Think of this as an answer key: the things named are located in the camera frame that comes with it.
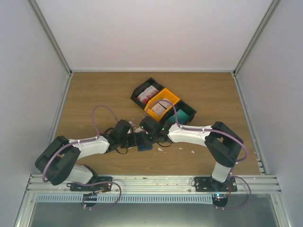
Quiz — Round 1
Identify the white pink cards stack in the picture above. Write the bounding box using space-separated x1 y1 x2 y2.
151 98 171 117

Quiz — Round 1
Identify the orange bin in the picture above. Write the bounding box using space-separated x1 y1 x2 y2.
144 88 180 122

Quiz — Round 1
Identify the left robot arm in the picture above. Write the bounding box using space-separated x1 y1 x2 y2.
35 120 134 191

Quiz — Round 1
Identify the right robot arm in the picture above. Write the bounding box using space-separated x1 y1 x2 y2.
140 116 248 192

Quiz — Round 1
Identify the red patterned cards stack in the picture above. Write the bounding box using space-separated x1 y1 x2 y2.
137 85 159 104

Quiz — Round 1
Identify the black bin right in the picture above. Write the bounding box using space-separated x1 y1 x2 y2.
161 100 196 125

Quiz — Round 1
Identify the black bin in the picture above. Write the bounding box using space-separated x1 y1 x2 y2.
131 78 164 109
161 100 196 125

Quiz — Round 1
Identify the black bin left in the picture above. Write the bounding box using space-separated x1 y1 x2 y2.
131 78 164 109

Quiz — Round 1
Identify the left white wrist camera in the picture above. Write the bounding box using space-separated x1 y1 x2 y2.
128 121 136 133

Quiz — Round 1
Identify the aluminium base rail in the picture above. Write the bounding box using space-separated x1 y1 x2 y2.
25 175 282 194

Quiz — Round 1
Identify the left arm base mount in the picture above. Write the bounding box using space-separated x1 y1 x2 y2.
66 176 113 208

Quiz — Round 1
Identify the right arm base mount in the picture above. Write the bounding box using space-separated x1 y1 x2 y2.
191 176 238 209

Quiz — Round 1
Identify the grey slotted cable duct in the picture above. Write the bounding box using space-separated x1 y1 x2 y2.
36 193 213 204

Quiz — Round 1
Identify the left aluminium frame post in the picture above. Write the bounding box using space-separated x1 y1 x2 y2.
28 0 72 77

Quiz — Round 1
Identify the aluminium frame post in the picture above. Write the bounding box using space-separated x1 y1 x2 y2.
232 0 281 77
28 0 72 77

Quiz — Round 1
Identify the right aluminium frame post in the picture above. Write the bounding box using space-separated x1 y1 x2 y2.
232 0 281 77

